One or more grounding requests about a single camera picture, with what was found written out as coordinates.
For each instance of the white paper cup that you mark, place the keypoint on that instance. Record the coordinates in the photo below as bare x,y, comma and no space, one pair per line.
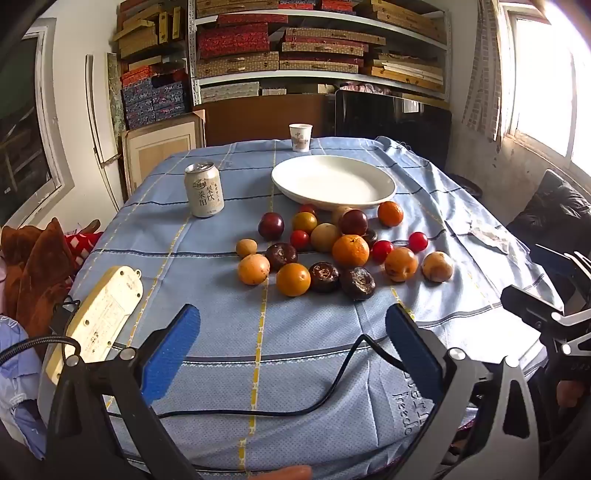
300,138

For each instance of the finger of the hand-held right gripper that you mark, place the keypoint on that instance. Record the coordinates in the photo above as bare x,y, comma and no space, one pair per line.
526,304
551,259

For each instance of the black round stool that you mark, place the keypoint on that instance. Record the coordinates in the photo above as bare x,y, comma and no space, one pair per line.
466,184

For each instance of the marbled green panel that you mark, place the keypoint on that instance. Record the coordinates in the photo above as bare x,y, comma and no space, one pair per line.
115,97

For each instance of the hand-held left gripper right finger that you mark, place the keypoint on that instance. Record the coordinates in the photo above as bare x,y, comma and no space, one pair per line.
411,350

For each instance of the brown plush toy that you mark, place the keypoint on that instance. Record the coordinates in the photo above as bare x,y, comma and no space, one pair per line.
37,272

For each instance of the light blue garment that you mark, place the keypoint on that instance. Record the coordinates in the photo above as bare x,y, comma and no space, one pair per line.
18,387

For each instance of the bright white window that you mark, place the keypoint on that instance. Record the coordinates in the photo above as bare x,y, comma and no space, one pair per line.
540,83

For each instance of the brown wooden cabinet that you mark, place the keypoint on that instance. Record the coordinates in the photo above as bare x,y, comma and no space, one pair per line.
258,120

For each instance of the red white checked cloth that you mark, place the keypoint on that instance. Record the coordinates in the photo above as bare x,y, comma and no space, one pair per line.
81,244

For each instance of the glossy black panel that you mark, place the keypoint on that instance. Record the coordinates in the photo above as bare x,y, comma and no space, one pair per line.
392,120

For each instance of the small yellow-orange plum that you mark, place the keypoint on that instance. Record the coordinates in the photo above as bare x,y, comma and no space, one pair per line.
304,222

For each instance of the tan potato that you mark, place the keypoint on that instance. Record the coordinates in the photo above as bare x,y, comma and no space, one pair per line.
325,237

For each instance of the tan passion fruit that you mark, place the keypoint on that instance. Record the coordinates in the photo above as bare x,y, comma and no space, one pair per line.
437,266

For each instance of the dark purple mangosteen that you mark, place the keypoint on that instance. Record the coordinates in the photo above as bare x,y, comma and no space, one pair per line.
358,283
281,256
324,276

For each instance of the dark red plum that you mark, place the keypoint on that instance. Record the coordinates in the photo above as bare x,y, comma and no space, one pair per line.
353,222
271,225

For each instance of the large orange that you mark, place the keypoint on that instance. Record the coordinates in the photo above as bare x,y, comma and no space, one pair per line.
351,250

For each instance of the crumpled white tissue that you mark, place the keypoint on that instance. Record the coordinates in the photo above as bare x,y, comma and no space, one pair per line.
491,236

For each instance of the stack of woven flat boxes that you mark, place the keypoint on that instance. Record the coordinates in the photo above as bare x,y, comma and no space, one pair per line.
235,44

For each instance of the speckled orange passion fruit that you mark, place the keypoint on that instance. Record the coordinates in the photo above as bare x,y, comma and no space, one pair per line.
401,264

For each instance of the white metal shelf rack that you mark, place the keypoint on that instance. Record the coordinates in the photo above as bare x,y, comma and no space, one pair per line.
323,79

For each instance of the black jacket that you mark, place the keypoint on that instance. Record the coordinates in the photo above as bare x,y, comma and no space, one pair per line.
554,212

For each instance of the pile of blue patterned boxes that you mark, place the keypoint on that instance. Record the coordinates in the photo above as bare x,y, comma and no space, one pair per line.
147,99

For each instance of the cream beverage can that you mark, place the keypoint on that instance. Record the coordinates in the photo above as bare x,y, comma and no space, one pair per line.
204,191

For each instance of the white leaning panel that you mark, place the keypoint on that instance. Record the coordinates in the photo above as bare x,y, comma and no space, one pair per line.
99,115

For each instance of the beige patterned curtain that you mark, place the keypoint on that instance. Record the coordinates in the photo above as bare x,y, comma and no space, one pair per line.
485,69

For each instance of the white ceramic plate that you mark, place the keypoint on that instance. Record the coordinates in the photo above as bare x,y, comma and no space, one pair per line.
332,180

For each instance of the white framed dark window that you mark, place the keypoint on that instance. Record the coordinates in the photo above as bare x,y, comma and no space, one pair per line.
23,138

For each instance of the cream power strip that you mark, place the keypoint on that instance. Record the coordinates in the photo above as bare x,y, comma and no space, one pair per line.
101,314

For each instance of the person's right hand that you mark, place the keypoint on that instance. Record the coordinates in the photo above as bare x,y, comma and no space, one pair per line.
570,392

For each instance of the red cherry tomato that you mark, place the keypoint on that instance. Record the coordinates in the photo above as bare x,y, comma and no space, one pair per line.
418,242
308,210
300,239
382,251

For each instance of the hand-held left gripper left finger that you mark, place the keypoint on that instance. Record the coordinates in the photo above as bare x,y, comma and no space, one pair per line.
173,355

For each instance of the small tan longan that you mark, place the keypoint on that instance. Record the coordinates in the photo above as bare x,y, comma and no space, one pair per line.
246,248

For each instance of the yellow-orange passion fruit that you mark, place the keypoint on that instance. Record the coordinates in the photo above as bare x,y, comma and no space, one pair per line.
253,269

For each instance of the orange mandarin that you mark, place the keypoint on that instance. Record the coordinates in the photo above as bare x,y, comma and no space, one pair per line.
390,213
293,279

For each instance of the pile of yellow-brown boxes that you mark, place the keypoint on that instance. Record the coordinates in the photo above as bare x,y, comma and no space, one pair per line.
143,32

